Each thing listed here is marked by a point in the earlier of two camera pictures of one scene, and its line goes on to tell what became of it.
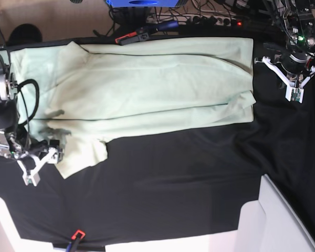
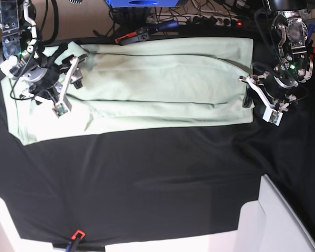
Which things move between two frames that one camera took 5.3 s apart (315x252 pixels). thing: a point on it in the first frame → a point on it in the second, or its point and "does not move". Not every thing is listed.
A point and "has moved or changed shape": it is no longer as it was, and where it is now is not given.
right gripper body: x=295 y=62 → x=273 y=85
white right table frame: x=272 y=223 does not move
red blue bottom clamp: x=73 y=245 does not move
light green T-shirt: x=83 y=91 has moved or changed shape
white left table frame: x=4 y=235 does not move
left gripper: x=53 y=149 → x=45 y=77
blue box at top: x=142 y=3 does not move
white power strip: x=195 y=20 does not move
